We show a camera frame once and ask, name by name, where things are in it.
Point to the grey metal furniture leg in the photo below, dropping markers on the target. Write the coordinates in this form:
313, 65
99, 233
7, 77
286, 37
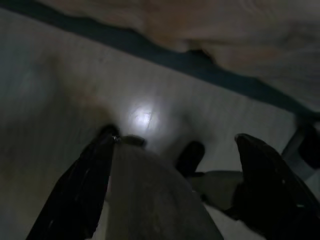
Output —
295, 145

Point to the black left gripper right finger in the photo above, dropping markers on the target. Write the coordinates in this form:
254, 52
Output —
270, 190

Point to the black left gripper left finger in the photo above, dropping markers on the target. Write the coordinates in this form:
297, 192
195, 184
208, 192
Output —
82, 190

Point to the pale patterned bed blanket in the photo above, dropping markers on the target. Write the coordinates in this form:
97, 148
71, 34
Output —
225, 27

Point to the dark bed frame edge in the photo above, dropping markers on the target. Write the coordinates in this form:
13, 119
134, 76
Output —
140, 45

